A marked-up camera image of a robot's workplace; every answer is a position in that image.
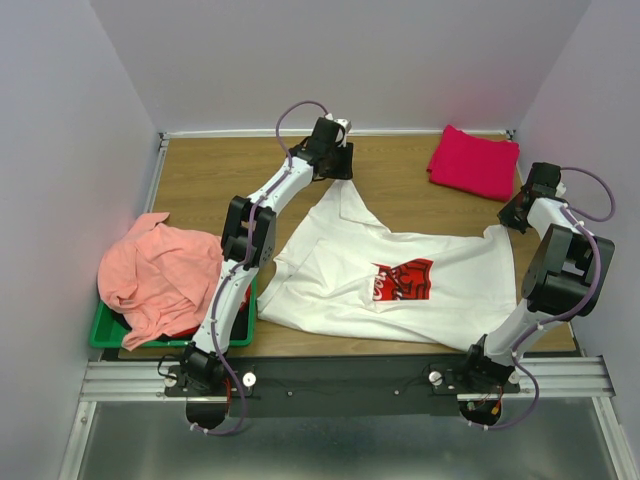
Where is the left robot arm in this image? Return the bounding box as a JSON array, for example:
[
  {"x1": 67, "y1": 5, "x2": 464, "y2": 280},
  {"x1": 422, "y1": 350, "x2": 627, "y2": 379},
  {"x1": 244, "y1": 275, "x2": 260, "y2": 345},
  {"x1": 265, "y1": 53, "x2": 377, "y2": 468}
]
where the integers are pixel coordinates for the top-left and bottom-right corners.
[{"x1": 180, "y1": 114, "x2": 353, "y2": 395}]

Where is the red t-shirt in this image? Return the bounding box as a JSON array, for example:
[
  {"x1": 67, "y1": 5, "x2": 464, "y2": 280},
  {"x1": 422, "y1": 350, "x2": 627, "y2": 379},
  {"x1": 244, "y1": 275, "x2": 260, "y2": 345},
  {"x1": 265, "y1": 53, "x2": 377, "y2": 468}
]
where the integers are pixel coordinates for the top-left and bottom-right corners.
[{"x1": 169, "y1": 287, "x2": 254, "y2": 339}]

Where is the aluminium front frame rail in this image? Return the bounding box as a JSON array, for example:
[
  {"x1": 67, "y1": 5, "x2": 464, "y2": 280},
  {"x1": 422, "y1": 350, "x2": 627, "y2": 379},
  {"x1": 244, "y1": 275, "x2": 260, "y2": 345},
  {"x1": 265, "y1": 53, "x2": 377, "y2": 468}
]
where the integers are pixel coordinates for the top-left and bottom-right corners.
[{"x1": 79, "y1": 362, "x2": 226, "y2": 404}]

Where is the purple cable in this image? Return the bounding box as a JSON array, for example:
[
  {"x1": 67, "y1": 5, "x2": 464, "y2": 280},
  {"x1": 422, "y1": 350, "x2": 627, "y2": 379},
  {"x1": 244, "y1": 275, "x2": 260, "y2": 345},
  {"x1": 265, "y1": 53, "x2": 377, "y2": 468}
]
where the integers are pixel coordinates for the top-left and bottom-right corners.
[
  {"x1": 512, "y1": 166, "x2": 617, "y2": 361},
  {"x1": 209, "y1": 99, "x2": 334, "y2": 361}
]

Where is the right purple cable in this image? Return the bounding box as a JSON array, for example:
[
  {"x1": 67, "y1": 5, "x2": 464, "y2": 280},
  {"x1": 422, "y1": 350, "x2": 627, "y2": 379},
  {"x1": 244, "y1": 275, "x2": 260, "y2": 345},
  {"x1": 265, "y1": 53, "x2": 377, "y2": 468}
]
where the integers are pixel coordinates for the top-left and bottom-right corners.
[{"x1": 512, "y1": 166, "x2": 617, "y2": 361}]

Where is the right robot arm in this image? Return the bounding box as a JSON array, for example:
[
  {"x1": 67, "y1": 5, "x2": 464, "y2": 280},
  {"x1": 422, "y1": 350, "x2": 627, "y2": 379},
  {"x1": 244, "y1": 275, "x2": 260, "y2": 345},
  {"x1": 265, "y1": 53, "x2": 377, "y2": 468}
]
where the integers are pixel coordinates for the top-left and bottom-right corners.
[{"x1": 459, "y1": 162, "x2": 615, "y2": 392}]

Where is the aluminium table edge rail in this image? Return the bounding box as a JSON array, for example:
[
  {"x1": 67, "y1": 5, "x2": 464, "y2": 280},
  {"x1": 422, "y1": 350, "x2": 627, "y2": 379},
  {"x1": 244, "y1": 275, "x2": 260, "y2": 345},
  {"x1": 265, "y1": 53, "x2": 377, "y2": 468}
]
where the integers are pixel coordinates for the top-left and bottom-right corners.
[{"x1": 142, "y1": 132, "x2": 170, "y2": 213}]

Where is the white printed t-shirt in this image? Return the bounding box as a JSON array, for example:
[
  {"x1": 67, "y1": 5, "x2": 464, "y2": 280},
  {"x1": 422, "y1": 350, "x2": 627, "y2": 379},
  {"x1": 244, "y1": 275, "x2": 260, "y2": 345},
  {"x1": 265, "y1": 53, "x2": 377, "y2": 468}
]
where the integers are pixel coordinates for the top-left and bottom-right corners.
[{"x1": 257, "y1": 181, "x2": 516, "y2": 351}]

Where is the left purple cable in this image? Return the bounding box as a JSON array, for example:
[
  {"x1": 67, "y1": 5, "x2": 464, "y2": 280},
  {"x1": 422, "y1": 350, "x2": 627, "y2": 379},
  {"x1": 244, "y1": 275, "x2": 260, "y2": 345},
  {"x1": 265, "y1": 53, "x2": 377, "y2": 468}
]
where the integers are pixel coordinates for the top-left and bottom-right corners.
[{"x1": 209, "y1": 99, "x2": 334, "y2": 361}]

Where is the salmon pink t-shirt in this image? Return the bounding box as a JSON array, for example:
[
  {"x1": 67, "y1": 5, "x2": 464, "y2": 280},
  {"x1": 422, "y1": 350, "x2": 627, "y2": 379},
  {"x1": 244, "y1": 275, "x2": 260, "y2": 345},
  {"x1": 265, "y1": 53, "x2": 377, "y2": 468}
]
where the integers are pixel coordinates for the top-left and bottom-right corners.
[{"x1": 97, "y1": 212, "x2": 223, "y2": 351}]

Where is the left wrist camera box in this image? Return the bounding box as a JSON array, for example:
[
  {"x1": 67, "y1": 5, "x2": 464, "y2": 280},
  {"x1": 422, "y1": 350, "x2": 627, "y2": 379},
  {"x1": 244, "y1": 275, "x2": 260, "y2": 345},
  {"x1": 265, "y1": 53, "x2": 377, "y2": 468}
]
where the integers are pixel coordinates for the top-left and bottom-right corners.
[{"x1": 324, "y1": 113, "x2": 352, "y2": 148}]

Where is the folded magenta t-shirt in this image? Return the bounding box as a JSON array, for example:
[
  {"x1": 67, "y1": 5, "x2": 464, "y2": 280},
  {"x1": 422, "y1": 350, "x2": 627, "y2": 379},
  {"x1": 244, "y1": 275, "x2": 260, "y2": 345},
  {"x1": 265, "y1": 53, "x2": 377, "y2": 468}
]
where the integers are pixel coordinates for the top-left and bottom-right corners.
[{"x1": 426, "y1": 125, "x2": 520, "y2": 202}]

